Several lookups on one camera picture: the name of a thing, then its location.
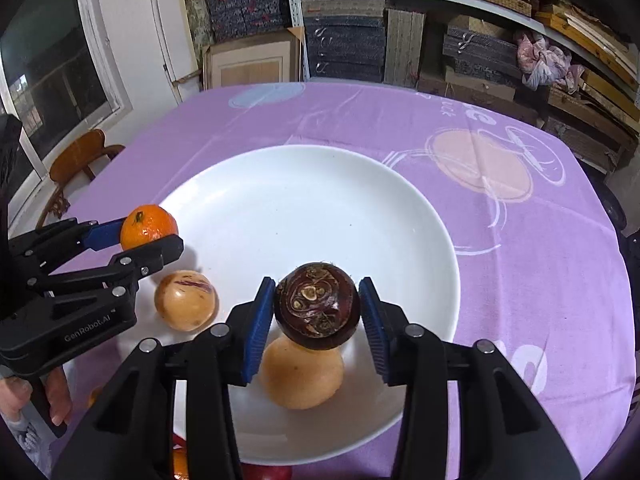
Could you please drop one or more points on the pink crumpled cloth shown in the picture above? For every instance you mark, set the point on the pink crumpled cloth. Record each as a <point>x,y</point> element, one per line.
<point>545,60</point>

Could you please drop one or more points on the white board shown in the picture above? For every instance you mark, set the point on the white board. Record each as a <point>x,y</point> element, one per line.
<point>175,25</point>

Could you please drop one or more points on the cardboard picture frame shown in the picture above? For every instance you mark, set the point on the cardboard picture frame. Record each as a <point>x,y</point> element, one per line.
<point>250,65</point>

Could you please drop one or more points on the white framed window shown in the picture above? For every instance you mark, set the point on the white framed window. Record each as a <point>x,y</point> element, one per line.
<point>45,75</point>

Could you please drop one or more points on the grey brown flat box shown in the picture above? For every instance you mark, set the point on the grey brown flat box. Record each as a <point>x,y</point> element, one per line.
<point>342,6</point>

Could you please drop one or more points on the small tangerine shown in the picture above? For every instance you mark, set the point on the small tangerine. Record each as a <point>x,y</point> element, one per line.
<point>145,227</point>

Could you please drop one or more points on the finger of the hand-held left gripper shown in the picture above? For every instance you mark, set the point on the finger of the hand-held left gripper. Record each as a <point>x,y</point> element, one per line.
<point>102,235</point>
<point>155,252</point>

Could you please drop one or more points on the dark object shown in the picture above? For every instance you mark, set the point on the dark object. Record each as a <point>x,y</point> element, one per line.
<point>612,210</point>

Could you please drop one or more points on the tan pepino melon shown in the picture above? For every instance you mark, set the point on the tan pepino melon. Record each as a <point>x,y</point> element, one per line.
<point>185,302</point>

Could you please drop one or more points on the stack of dark grey boxes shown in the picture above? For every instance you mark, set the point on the stack of dark grey boxes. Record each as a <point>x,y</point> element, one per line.
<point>480,52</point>

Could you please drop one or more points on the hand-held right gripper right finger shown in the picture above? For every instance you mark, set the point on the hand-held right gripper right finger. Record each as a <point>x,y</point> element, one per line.
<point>372,330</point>

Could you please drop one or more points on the wooden chair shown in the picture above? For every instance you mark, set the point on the wooden chair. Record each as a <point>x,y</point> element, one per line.
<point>80,155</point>

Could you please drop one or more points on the stack of wooden frames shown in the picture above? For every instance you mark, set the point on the stack of wooden frames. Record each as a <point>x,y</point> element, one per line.
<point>590,90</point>

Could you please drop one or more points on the stack of dark navy boxes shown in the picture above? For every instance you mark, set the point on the stack of dark navy boxes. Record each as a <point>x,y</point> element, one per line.
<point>345,45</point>

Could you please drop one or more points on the metal shelf rack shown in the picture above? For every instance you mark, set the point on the metal shelf rack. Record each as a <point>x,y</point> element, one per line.
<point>294,20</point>

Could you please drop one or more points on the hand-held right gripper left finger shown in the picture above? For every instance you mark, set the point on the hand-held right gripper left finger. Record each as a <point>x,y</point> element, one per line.
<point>255,330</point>

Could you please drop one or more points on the mottled grey panel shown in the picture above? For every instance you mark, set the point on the mottled grey panel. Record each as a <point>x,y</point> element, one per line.
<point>192,0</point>

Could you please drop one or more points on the person's left hand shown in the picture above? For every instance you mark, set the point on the person's left hand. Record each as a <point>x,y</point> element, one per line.
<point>57,395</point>

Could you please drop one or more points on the white oval plate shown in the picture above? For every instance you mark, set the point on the white oval plate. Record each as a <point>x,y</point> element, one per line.
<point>300,210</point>

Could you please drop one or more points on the large tan asian pear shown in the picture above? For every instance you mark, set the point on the large tan asian pear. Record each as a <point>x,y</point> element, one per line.
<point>300,377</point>

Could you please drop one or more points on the stack of blue floral boxes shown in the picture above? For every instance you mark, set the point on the stack of blue floral boxes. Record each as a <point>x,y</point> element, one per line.
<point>245,12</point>

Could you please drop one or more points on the brown cardboard boxes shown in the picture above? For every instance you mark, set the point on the brown cardboard boxes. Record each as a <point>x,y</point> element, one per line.
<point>475,95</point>

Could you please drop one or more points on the upright grey wooden boxes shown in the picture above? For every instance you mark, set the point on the upright grey wooden boxes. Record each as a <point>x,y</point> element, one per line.
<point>405,47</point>

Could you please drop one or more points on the person's left forearm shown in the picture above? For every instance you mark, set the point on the person's left forearm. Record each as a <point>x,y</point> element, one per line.
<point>20,445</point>

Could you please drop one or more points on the purple printed tablecloth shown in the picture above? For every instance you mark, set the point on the purple printed tablecloth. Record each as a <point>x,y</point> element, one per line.
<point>525,260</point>

